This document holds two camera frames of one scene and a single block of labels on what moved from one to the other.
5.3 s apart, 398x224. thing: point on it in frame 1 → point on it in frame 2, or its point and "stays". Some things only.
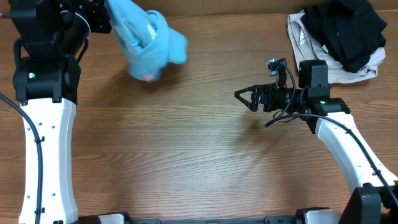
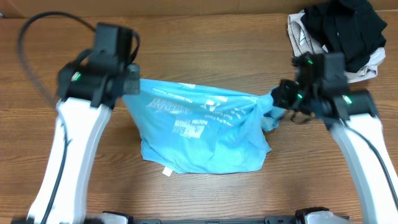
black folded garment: (349, 30) stays
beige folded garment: (308, 48) stays
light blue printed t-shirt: (146, 40) → (191, 129)
